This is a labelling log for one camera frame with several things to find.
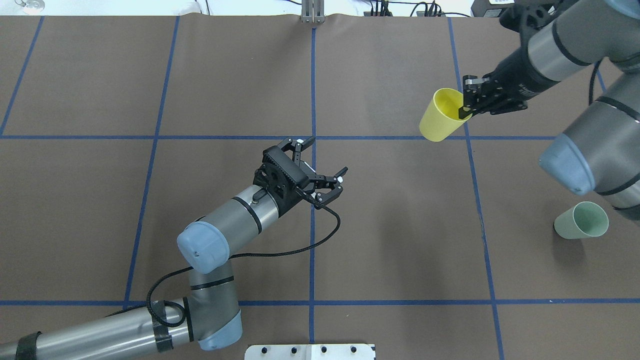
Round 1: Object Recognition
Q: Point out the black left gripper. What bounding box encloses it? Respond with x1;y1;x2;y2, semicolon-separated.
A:
253;136;349;217

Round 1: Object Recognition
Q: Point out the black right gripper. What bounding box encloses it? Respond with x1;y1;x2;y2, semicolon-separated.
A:
458;3;551;120

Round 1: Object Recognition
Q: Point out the yellow cup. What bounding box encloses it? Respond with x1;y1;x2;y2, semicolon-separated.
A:
419;88;471;142

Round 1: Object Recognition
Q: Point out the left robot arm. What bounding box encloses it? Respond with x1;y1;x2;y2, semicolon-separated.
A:
1;136;348;360

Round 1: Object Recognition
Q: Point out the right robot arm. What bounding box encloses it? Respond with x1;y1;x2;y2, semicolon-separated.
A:
454;0;640;224

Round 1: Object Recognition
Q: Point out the green cup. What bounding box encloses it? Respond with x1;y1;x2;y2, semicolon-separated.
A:
553;202;610;240

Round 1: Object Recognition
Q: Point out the clear tape roll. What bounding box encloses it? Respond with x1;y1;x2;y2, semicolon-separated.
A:
14;0;46;16

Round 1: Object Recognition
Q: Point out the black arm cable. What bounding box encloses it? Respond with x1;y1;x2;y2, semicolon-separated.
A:
107;192;342;328

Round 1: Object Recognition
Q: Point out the aluminium frame post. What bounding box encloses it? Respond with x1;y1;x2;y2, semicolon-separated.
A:
299;0;326;25

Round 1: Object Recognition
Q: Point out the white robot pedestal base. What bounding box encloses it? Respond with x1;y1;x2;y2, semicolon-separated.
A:
244;343;377;360

